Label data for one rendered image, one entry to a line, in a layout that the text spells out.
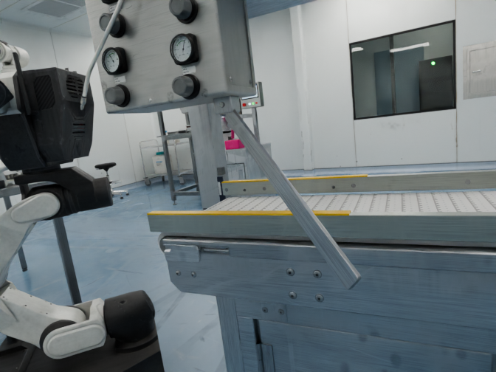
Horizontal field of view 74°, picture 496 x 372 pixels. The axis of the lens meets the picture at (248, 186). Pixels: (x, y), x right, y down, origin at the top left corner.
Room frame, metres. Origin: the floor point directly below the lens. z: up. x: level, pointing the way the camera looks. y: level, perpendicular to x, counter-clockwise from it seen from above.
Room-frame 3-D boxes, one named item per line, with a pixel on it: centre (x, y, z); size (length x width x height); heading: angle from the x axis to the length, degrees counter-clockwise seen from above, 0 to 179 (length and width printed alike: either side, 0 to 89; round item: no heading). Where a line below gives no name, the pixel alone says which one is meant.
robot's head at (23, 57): (1.19, 0.74, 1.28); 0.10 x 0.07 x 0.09; 177
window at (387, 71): (4.99, -2.40, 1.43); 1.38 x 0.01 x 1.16; 60
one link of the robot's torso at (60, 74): (1.18, 0.68, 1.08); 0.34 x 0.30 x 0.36; 177
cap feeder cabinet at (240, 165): (3.49, 0.11, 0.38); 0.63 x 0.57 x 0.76; 60
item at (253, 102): (3.51, -0.14, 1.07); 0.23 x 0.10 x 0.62; 60
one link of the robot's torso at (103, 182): (1.20, 0.66, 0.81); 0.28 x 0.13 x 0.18; 110
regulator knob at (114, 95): (0.51, 0.18, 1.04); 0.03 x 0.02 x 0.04; 65
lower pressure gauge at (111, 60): (0.52, 0.17, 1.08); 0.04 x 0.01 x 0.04; 65
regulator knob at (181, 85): (0.46, 0.07, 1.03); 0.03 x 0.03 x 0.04; 65
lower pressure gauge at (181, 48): (0.46, 0.06, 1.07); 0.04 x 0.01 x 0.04; 65
